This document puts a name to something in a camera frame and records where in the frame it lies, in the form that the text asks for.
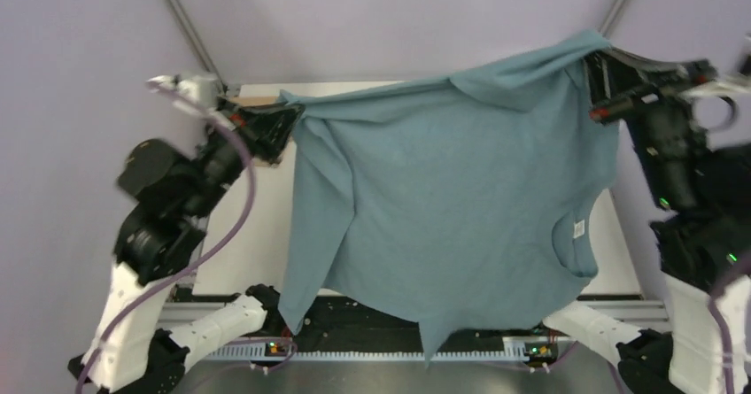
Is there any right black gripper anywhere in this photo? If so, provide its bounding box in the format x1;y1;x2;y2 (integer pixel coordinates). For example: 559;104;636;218
574;38;708;204

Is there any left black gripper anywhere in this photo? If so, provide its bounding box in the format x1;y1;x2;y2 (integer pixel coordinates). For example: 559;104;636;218
189;91;307;214

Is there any blue-grey t-shirt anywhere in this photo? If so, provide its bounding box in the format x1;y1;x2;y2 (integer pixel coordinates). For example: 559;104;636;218
279;31;619;356

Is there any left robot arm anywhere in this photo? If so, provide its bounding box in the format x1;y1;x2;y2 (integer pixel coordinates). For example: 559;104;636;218
68;99;304;393

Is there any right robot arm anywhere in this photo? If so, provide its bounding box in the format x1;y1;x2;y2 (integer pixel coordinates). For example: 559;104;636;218
519;48;750;393

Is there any folded tan t-shirt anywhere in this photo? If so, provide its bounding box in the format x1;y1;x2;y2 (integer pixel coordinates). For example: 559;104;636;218
228;97;283;108

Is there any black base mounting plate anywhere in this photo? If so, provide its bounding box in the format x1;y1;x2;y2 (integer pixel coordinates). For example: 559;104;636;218
292;296;550;353

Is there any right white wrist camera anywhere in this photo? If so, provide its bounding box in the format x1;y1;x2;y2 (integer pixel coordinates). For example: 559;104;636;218
680;33;751;131

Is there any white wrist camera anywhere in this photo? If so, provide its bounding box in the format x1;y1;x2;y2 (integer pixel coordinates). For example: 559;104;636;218
146;74;225;108
680;33;751;131

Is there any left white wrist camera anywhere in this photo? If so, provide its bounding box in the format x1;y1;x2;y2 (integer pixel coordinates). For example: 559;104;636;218
146;74;225;108

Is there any right rear aluminium post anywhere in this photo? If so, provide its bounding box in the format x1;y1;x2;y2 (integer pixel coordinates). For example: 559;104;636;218
598;0;632;37

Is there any aluminium post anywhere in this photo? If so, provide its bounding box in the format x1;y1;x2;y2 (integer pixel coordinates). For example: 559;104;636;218
163;0;225;83
598;0;632;37

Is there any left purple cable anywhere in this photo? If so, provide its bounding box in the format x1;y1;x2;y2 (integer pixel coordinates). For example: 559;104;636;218
73;81;258;394

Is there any left rear aluminium post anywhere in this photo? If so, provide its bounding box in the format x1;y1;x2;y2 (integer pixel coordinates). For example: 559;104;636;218
163;0;225;83

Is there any white cable duct strip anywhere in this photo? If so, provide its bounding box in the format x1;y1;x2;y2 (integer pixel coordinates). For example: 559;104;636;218
205;337;559;363

